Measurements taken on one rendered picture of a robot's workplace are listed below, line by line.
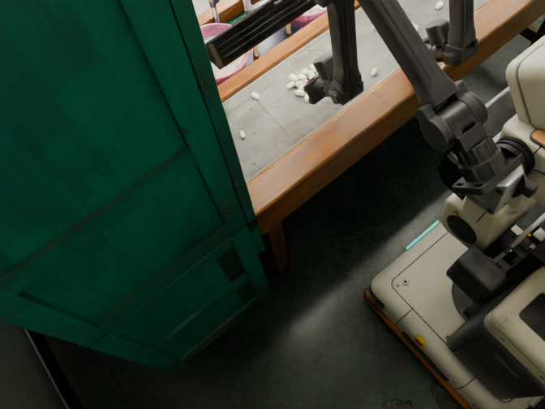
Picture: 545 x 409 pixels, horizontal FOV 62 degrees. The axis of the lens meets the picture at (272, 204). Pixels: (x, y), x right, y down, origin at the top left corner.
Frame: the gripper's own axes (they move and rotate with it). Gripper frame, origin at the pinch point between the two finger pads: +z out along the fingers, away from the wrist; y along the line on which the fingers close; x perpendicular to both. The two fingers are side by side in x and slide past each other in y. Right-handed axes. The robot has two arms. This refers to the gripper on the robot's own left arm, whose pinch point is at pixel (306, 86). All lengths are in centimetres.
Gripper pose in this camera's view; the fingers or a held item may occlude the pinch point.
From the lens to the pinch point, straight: 153.8
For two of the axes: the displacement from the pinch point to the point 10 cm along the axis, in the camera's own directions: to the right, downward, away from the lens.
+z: -4.2, -2.4, 8.7
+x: 4.6, 7.7, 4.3
